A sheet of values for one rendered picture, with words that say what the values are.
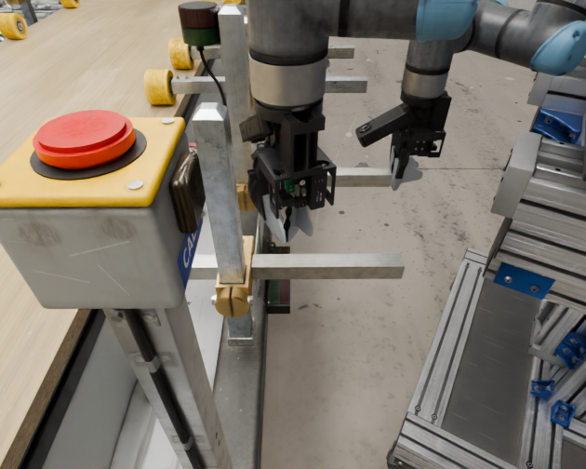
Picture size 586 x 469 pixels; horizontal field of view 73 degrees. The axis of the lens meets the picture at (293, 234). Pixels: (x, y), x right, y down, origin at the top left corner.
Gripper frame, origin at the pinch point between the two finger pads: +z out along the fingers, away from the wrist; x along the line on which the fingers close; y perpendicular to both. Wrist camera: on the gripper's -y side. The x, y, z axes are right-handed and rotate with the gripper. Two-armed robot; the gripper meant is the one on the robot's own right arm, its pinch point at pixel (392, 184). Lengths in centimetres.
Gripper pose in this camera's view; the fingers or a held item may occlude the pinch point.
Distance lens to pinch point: 88.3
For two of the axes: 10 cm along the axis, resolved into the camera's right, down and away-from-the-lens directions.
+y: 10.0, 0.0, 0.1
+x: -0.1, -6.6, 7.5
